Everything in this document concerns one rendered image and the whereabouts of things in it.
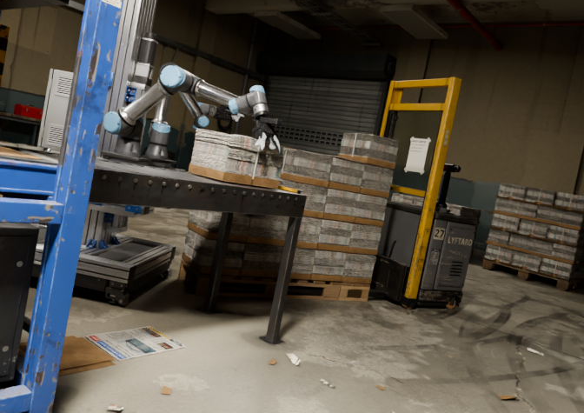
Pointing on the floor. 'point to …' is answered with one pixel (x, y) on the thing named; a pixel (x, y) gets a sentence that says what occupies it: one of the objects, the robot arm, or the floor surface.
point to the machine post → (72, 187)
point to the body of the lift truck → (440, 238)
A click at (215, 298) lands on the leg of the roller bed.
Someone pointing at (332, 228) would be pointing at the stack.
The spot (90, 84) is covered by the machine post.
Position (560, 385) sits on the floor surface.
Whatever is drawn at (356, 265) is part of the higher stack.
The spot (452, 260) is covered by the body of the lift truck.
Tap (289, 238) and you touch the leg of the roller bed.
